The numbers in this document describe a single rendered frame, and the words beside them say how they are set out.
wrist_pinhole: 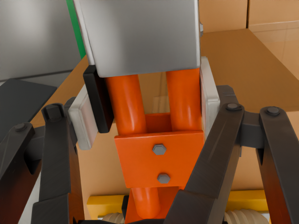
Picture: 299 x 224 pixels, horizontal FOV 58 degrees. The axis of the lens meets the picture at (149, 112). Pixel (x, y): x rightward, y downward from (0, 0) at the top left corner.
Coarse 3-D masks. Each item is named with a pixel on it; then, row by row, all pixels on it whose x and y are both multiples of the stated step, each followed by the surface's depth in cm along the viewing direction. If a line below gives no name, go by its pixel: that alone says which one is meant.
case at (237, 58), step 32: (224, 32) 66; (224, 64) 49; (256, 64) 47; (64, 96) 45; (160, 96) 41; (256, 96) 38; (288, 96) 36; (96, 160) 40; (256, 160) 38; (96, 192) 43; (128, 192) 43
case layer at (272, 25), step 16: (208, 0) 64; (224, 0) 64; (240, 0) 64; (256, 0) 64; (272, 0) 63; (288, 0) 63; (208, 16) 66; (224, 16) 66; (240, 16) 66; (256, 16) 66; (272, 16) 65; (288, 16) 65; (256, 32) 67; (272, 32) 67; (288, 32) 67; (272, 48) 69; (288, 48) 69; (288, 64) 71
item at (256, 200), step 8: (232, 192) 40; (240, 192) 40; (248, 192) 40; (256, 192) 39; (264, 192) 39; (232, 200) 39; (240, 200) 39; (248, 200) 39; (256, 200) 39; (264, 200) 38; (232, 208) 40; (240, 208) 40; (248, 208) 40; (256, 208) 39; (264, 208) 39; (264, 216) 39
